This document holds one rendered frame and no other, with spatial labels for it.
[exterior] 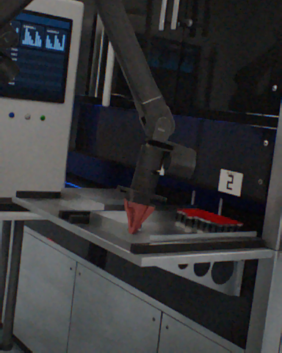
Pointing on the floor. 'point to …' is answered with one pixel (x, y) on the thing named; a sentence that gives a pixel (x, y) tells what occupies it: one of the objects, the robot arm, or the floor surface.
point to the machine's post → (269, 266)
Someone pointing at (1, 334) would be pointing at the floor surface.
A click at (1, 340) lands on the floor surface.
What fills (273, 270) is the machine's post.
